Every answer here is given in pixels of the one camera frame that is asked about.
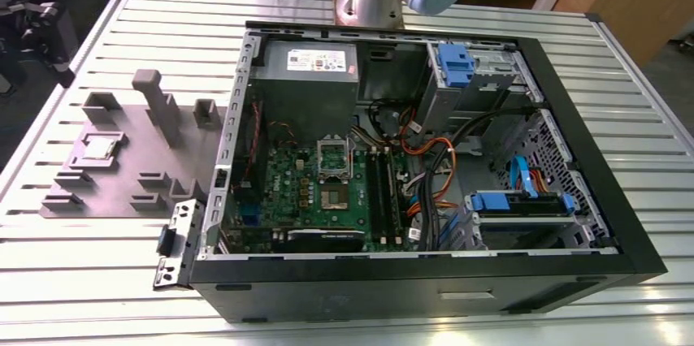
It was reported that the silver CPU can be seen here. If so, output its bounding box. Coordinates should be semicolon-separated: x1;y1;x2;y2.
81;136;119;160

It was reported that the CPU socket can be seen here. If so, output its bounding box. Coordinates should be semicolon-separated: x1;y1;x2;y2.
318;184;355;212

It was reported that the grey parts rack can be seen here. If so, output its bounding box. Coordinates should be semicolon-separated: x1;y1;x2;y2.
38;68;229;220

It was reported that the grey power supply unit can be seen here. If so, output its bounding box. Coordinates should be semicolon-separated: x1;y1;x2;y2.
250;39;363;148

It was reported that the green motherboard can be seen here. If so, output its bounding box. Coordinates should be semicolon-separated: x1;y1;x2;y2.
221;134;420;254

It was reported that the black graphics card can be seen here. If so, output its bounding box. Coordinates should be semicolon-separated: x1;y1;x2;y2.
269;226;367;254

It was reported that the silver drive cage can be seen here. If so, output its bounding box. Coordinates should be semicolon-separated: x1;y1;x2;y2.
421;39;538;138

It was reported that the blue plastic drive carrier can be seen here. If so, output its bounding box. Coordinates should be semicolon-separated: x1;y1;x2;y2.
437;42;478;89

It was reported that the black PC case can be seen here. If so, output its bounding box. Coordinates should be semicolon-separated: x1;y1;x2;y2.
187;19;669;325

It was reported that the hard disk in blue carrier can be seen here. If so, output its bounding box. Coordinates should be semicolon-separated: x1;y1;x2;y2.
466;190;578;218

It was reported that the silver disk bay cage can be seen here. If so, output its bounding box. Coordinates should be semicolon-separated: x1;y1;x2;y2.
437;195;622;253

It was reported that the silver hinged slot bracket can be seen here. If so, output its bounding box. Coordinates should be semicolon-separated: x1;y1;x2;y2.
153;198;206;292

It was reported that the orange wire bundle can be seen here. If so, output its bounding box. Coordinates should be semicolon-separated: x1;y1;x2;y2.
400;137;461;219

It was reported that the thick black cable bundle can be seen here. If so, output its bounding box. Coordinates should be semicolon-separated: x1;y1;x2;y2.
418;105;536;253

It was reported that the blue flat wire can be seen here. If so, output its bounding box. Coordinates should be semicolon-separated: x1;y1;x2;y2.
509;156;540;201

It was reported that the multicoloured disk power wire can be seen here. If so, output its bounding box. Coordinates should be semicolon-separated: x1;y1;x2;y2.
529;167;560;201

